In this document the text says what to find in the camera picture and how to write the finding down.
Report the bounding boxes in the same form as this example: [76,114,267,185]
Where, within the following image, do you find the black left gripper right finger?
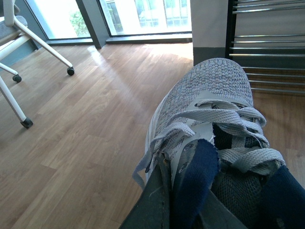
[197,166,305,229]

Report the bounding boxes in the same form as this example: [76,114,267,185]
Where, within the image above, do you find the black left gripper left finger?
[120,153,172,229]

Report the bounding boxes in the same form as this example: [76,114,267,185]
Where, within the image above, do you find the black metal shoe rack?
[225,0,305,94]

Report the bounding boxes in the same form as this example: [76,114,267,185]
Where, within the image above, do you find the white-legged chair on castors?
[0,0,75,129]

